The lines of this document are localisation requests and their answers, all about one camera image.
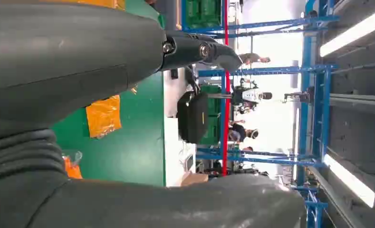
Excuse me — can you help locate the red pole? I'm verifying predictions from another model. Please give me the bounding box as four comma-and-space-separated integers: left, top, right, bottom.
221, 0, 231, 177

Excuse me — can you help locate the blue metal rack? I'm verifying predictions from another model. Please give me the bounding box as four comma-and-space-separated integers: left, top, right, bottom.
181, 0, 341, 228

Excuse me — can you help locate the ceiling light strip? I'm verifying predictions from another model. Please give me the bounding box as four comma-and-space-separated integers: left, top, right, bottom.
319, 4, 375, 58
323, 153, 375, 209

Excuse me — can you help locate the cardboard box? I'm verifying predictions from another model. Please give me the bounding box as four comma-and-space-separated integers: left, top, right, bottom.
180, 172, 209, 187

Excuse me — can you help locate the green plastic crate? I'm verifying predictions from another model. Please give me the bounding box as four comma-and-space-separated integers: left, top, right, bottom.
200, 84, 222, 146
185, 0, 222, 29

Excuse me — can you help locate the black carrying case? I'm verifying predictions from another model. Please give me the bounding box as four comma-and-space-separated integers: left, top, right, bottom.
176, 90, 210, 144

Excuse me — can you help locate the green table mat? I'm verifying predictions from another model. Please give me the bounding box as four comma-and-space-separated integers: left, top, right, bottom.
51, 0, 166, 188

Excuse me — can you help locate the white table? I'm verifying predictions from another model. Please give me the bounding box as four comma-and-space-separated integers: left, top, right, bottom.
163, 67, 197, 188

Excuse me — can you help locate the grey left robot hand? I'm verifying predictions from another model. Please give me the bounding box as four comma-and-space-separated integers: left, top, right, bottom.
0, 0, 308, 228

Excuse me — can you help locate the orange drink bottle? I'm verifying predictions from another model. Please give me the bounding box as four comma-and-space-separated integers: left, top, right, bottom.
62, 151, 83, 180

